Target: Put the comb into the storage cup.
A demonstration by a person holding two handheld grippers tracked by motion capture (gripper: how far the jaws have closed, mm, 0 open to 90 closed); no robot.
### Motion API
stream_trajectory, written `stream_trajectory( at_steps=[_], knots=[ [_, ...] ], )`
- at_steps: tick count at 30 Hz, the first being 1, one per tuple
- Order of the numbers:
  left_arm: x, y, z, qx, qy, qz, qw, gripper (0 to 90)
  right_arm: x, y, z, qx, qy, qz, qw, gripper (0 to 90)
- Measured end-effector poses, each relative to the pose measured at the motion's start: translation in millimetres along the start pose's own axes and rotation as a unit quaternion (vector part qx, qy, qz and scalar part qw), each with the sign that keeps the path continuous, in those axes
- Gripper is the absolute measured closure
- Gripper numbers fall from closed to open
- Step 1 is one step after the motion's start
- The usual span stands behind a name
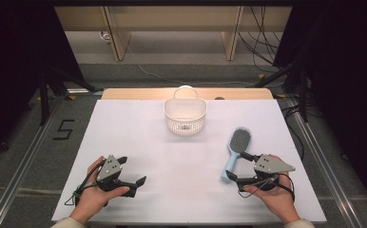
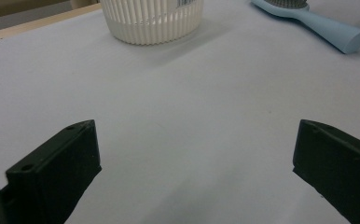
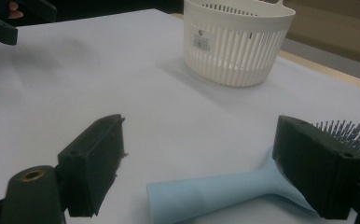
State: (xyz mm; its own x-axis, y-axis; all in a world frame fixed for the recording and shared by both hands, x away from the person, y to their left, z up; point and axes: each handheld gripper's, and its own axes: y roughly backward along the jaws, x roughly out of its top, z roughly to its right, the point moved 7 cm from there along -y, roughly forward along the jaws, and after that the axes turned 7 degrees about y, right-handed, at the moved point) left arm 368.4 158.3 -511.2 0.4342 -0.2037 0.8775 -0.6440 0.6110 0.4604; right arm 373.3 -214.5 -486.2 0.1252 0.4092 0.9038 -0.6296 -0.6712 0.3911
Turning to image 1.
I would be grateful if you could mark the light wooden desk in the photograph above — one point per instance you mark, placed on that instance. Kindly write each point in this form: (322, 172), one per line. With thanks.
(172, 17)

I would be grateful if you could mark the light blue hairbrush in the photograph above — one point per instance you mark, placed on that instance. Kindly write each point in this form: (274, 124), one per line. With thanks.
(237, 148)

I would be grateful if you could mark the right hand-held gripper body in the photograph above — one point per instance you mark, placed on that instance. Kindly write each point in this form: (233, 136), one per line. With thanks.
(272, 165)

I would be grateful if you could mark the person's right hand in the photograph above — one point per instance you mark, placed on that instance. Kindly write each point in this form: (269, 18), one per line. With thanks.
(275, 201)

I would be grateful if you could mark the metal floor rail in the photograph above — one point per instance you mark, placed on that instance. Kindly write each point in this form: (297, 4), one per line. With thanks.
(330, 177)
(20, 180)

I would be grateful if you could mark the white plastic basket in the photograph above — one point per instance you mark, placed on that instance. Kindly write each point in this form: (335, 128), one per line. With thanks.
(185, 114)

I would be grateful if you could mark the wooden table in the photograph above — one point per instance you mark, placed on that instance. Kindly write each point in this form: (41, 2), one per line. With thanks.
(134, 93)

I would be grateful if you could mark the person's left hand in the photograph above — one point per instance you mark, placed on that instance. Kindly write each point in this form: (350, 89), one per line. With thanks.
(91, 198)

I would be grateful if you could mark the black metal stand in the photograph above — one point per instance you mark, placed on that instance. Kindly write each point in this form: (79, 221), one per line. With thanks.
(45, 95)
(302, 91)

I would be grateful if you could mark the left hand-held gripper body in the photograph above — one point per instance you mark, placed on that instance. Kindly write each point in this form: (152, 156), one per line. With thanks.
(109, 167)

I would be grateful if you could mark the black curtain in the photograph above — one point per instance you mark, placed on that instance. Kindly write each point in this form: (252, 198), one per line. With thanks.
(346, 79)
(16, 63)

